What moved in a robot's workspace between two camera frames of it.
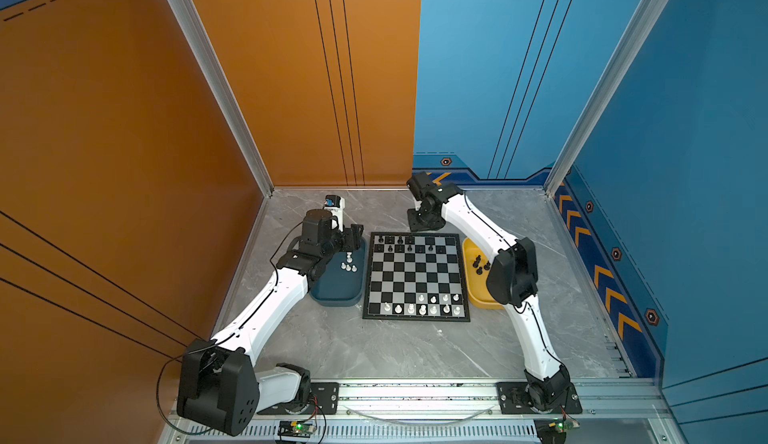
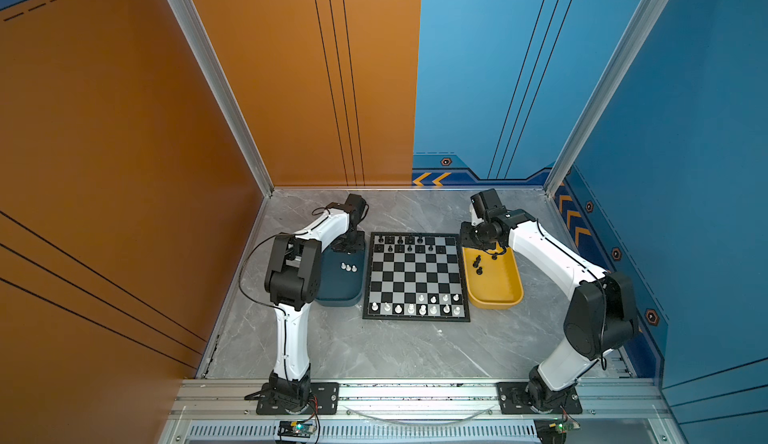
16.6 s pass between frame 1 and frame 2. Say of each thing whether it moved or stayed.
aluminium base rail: stayed
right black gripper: moved
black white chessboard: stayed
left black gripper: stayed
